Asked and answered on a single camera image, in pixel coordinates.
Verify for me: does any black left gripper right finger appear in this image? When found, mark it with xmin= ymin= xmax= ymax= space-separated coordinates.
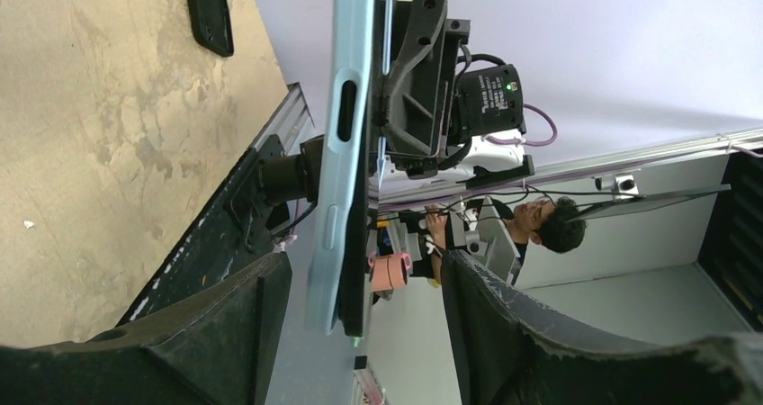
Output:
xmin=442 ymin=250 xmax=762 ymax=404

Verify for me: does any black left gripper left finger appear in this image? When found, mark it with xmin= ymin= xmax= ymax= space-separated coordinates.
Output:
xmin=1 ymin=253 xmax=292 ymax=404

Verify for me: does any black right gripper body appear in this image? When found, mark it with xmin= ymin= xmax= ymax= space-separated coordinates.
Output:
xmin=372 ymin=0 xmax=469 ymax=173

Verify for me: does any black phone case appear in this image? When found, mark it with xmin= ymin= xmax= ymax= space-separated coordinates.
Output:
xmin=187 ymin=0 xmax=235 ymax=58

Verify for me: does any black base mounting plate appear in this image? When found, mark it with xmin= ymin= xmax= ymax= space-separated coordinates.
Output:
xmin=119 ymin=135 xmax=324 ymax=324

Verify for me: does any person with dark hair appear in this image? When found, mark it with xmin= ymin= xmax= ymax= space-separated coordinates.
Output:
xmin=410 ymin=196 xmax=588 ymax=283

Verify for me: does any pink tape roll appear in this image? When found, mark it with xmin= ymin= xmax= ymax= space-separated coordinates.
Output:
xmin=368 ymin=252 xmax=412 ymax=293

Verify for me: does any aluminium front rail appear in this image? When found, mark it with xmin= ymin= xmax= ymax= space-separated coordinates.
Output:
xmin=253 ymin=83 xmax=763 ymax=203

